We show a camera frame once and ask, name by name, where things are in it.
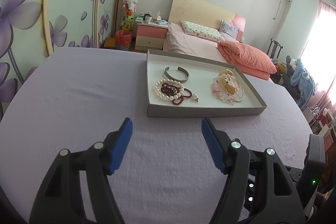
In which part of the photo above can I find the thin silver bangle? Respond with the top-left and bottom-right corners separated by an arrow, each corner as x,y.
226,80 -> 245,102

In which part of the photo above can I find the pink bead bracelet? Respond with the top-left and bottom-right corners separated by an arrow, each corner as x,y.
210,74 -> 242,106

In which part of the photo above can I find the small pearl earring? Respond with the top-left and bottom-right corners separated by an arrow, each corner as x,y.
191,93 -> 199,102

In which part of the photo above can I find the white pearl bracelet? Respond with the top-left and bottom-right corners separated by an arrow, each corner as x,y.
153,78 -> 186,105

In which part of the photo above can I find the dark red bead necklace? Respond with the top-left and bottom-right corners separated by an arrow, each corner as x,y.
160,82 -> 193,106

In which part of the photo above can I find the grey shallow jewelry tray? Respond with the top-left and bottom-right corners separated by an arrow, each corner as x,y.
147,50 -> 267,118

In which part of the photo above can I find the silver cuff bracelet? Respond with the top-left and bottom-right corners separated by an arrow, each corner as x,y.
163,66 -> 190,83

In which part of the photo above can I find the purple bed cover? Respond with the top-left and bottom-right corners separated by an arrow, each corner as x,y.
0,47 -> 313,224

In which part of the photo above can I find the blue plush robe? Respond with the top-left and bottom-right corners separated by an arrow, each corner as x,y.
289,59 -> 315,110

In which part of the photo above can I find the pink curtain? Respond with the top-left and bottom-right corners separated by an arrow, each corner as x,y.
300,0 -> 335,113

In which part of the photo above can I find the folded coral duvet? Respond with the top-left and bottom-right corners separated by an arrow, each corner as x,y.
218,41 -> 277,80

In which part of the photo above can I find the dark wooden chair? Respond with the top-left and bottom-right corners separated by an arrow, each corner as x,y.
266,38 -> 283,59

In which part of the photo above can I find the small wooden stool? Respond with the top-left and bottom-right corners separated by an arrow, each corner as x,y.
104,38 -> 116,49

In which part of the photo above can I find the blue patterned pillow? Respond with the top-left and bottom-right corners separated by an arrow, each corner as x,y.
219,20 -> 240,42

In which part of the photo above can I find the red trash bin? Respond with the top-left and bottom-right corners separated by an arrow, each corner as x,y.
115,30 -> 133,51

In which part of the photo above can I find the pink white nightstand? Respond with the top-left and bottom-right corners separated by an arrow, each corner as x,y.
135,22 -> 168,51

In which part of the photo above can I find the green yellow plush toy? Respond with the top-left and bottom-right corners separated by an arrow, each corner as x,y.
120,15 -> 134,31

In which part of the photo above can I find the pink bed sheet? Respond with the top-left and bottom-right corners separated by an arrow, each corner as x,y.
163,23 -> 227,63

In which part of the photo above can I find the floral white pillow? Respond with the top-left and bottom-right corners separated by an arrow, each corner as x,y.
181,21 -> 224,43

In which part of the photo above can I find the wardrobe with flower print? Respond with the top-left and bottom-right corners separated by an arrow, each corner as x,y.
1,0 -> 117,112

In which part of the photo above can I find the white mug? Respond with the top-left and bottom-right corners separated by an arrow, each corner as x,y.
143,14 -> 152,24

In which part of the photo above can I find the cream pink headboard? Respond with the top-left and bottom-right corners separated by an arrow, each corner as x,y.
168,0 -> 245,42

